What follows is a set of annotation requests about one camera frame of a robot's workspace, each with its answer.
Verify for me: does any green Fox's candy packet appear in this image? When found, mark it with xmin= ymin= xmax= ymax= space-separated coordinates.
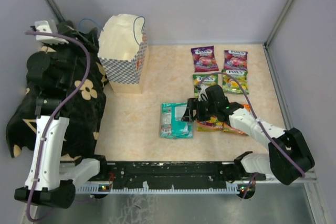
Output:
xmin=193 ymin=74 xmax=218 ymax=98

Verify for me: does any purple snack packet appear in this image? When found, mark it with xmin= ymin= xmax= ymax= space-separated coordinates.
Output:
xmin=191 ymin=46 xmax=219 ymax=72
xmin=224 ymin=50 xmax=248 ymax=71

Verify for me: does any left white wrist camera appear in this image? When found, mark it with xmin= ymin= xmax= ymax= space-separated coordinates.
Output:
xmin=32 ymin=19 xmax=69 ymax=45

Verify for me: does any teal snack packet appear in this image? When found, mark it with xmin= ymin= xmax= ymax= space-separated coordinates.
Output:
xmin=169 ymin=103 xmax=193 ymax=139
xmin=160 ymin=103 xmax=173 ymax=138

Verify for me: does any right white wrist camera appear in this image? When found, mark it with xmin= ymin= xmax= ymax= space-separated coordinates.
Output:
xmin=195 ymin=84 xmax=208 ymax=101

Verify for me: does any black floral blanket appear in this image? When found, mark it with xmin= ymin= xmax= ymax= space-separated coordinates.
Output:
xmin=6 ymin=20 xmax=108 ymax=161

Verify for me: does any aluminium frame rail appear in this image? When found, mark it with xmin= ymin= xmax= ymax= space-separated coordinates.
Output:
xmin=33 ymin=159 xmax=320 ymax=183

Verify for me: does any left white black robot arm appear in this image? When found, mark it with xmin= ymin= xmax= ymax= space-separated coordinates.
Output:
xmin=14 ymin=31 xmax=109 ymax=209

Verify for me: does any blue checkered paper bag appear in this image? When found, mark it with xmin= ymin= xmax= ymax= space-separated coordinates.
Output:
xmin=78 ymin=14 xmax=150 ymax=95

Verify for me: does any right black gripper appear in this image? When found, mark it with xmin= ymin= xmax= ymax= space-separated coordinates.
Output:
xmin=181 ymin=98 xmax=217 ymax=122

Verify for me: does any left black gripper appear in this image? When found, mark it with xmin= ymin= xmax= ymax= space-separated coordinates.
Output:
xmin=50 ymin=27 xmax=100 ymax=87

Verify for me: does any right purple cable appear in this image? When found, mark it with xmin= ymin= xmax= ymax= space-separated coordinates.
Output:
xmin=195 ymin=72 xmax=307 ymax=200

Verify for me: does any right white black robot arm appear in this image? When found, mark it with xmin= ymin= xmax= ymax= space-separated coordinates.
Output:
xmin=182 ymin=85 xmax=315 ymax=185

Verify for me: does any white slotted cable duct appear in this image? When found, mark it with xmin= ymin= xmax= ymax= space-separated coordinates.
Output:
xmin=76 ymin=183 xmax=257 ymax=195

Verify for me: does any orange snack packet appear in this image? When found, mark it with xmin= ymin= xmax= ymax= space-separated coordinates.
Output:
xmin=196 ymin=116 xmax=224 ymax=132
xmin=223 ymin=104 xmax=250 ymax=135

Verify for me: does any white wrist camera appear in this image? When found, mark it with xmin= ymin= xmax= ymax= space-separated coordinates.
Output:
xmin=195 ymin=84 xmax=208 ymax=101
xmin=32 ymin=19 xmax=69 ymax=45

